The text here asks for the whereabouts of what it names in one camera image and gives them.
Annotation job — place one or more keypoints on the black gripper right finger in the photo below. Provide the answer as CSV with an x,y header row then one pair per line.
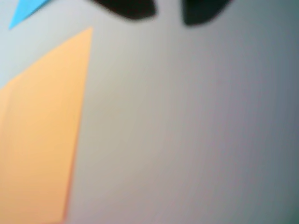
x,y
203,10

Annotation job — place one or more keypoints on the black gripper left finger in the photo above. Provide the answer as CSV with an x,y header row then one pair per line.
x,y
130,8

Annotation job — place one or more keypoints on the light blue paper square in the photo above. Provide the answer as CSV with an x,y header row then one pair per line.
x,y
25,10

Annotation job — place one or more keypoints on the orange paper square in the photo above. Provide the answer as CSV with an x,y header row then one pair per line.
x,y
42,128

